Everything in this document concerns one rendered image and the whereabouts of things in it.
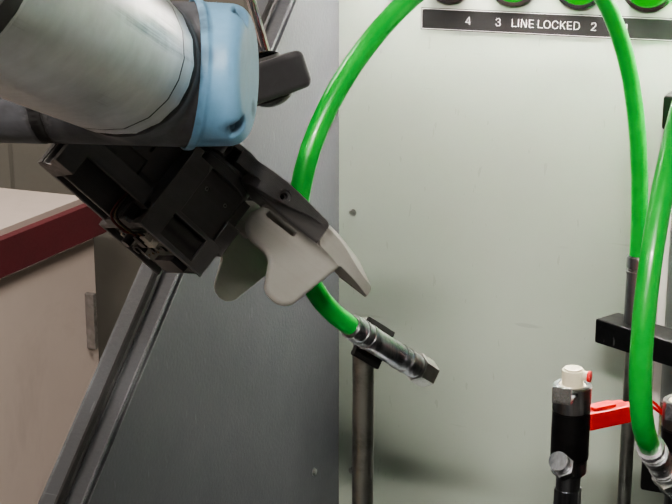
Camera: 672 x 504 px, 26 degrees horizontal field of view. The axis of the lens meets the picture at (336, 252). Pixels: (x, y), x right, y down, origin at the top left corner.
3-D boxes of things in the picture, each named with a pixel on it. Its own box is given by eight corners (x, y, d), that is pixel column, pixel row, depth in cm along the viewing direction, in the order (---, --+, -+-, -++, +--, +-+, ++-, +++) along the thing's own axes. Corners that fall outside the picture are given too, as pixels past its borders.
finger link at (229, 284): (245, 333, 102) (170, 254, 96) (292, 266, 103) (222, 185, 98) (273, 344, 99) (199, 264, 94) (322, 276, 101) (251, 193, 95)
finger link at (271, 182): (302, 255, 94) (194, 174, 93) (318, 234, 94) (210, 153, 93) (320, 241, 89) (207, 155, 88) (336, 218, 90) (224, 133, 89)
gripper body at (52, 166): (163, 281, 95) (23, 161, 91) (237, 181, 98) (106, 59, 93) (211, 284, 89) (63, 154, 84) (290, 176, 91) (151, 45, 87)
